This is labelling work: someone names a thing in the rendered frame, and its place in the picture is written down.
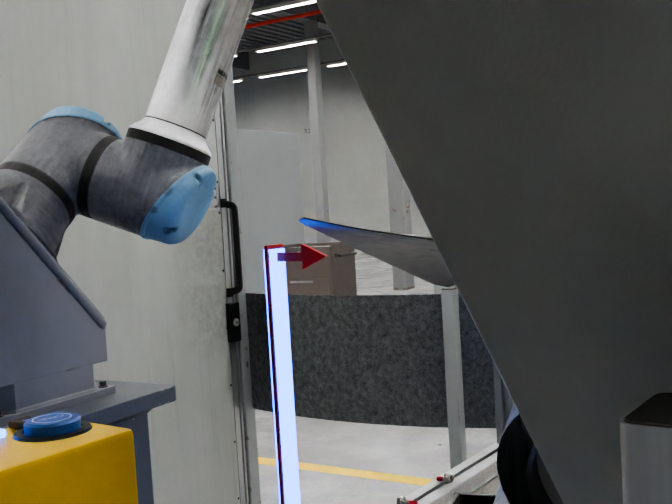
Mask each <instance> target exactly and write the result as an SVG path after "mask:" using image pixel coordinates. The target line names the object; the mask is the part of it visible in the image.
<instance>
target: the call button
mask: <svg viewBox="0 0 672 504"><path fill-rule="evenodd" d="M23 421H26V422H25V423H24V424H23V426H24V436H28V437H48V436H56V435H61V434H66V433H70V432H73V431H76V430H78V429H80V428H81V417H80V415H78V414H76V413H71V412H58V411H56V412H52V413H49V414H44V415H39V416H35V417H32V418H30V419H26V420H23Z"/></svg>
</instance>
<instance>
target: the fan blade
mask: <svg viewBox="0 0 672 504"><path fill-rule="evenodd" d="M298 221H299V222H301V223H303V224H304V225H306V226H308V227H310V228H313V229H315V230H317V231H319V232H321V233H323V234H325V235H327V236H329V237H332V238H334V239H336V240H338V241H340V242H342V243H344V244H347V245H349V246H351V247H353V248H355V249H357V250H359V251H362V252H364V253H366V254H368V255H370V256H372V257H374V258H377V259H379V260H381V261H383V262H385V263H387V264H389V265H392V266H394V267H396V268H398V269H400V270H403V271H405V272H407V273H409V274H411V275H413V276H416V277H418V278H420V279H422V280H425V281H427V282H429V283H431V284H434V285H439V286H444V287H451V286H453V285H455V283H454V281H453V279H452V277H451V275H450V272H449V270H448V268H447V266H446V264H445V262H444V260H443V258H442V256H441V254H440V252H439V250H438V248H437V246H436V244H435V242H434V240H433V238H432V236H424V235H413V234H402V233H393V232H384V231H376V230H368V229H362V228H356V227H351V226H345V225H340V224H334V223H329V222H324V221H319V220H314V219H310V218H305V217H303V218H301V219H298Z"/></svg>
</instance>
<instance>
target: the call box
mask: <svg viewBox="0 0 672 504"><path fill-rule="evenodd" d="M5 430H6V436H5V437H3V438H0V504H138V492H137V478H136V465H135V451H134V437H133V432H132V430H131V429H128V428H122V427H116V426H109V425H103V424H96V423H90V422H88V421H84V420H81V428H80V429H78V430H76V431H73V432H70V433H66V434H61V435H56V436H48V437H28V436H24V428H22V429H19V430H17V429H11V428H6V429H5Z"/></svg>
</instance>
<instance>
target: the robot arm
mask: <svg viewBox="0 0 672 504"><path fill-rule="evenodd" d="M253 3H254V0H186V2H185V5H184V8H183V11H182V14H181V16H180V19H179V22H178V25H177V28H176V30H175V33H174V36H173V39H172V42H171V45H170V47H169V50H168V53H167V56H166V59H165V62H164V64H163V67H162V70H161V73H160V76H159V78H158V81H157V84H156V87H155V90H154V93H153V95H152V98H151V101H150V104H149V107H148V109H147V112H146V115H145V117H144V118H143V119H142V120H140V121H138V122H136V123H134V124H132V125H130V126H129V128H128V131H127V134H126V137H125V139H124V140H123V139H122V137H121V135H120V133H119V131H118V130H117V129H116V127H115V126H114V125H113V124H112V123H111V122H108V123H107V122H105V121H104V119H105V118H104V117H103V116H102V115H100V114H98V113H96V112H94V111H92V110H89V109H86V108H83V107H78V106H62V107H58V108H55V109H53V110H51V111H49V112H48V113H46V114H45V115H44V116H43V117H42V118H41V119H40V120H38V121H37V122H36V123H34V124H33V125H32V126H31V128H30V129H29V130H28V132H27V134H26V136H25V137H24V138H23V139H22V140H21V141H20V143H19V144H18V145H17V146H16V147H15V148H14V150H13V151H12V152H11V153H10V154H9V155H8V156H7V158H6V159H5V160H4V161H3V162H2V163H1V164H0V195H1V196H2V197H3V199H4V200H5V201H6V202H7V203H8V204H9V206H10V207H11V208H12V209H13V210H14V212H15V213H16V214H17V215H18V216H19V217H20V219H21V220H22V221H23V222H24V223H25V224H26V225H27V226H28V227H29V228H31V229H32V230H33V231H34V232H35V233H36V234H37V235H38V236H39V237H40V238H41V239H42V240H43V241H44V242H45V243H46V245H47V246H48V247H49V248H50V250H51V251H52V252H53V254H54V255H55V257H56V258H57V255H58V252H59V249H60V246H61V243H62V240H63V236H64V233H65V231H66V229H67V228H68V226H69V225H70V224H71V222H72V221H73V220H74V218H75V217H76V216H77V215H82V216H85V217H88V218H91V219H94V220H96V221H99V222H102V223H105V224H107V225H110V226H113V227H116V228H119V229H122V230H125V231H127V232H130V233H133V234H136V235H139V236H141V237H142V238H143V239H146V240H155V241H158V242H161V243H165V244H170V245H171V244H177V243H180V242H182V241H184V240H185V239H187V238H188V237H189V236H190V235H191V234H192V233H193V232H194V231H195V229H196V228H197V227H198V225H199V224H200V222H201V221H202V219H203V218H204V216H205V214H206V212H207V210H208V208H209V206H210V204H211V201H212V199H213V196H214V193H215V190H214V188H215V187H216V183H217V177H216V173H215V171H214V170H212V168H211V167H209V166H208V165H209V162H210V159H211V156H212V155H211V153H210V151H209V149H208V146H207V144H206V137H207V134H208V131H209V128H210V125H211V122H212V120H213V117H214V114H215V111H216V108H217V105H218V103H219V100H220V97H221V94H222V91H223V88H224V86H225V83H226V80H227V77H228V74H229V71H230V68H231V66H232V63H233V60H234V57H235V54H236V51H237V49H238V46H239V43H240V40H241V37H242V34H243V31H244V29H245V26H246V23H247V20H248V17H249V14H250V12H251V9H252V6H253Z"/></svg>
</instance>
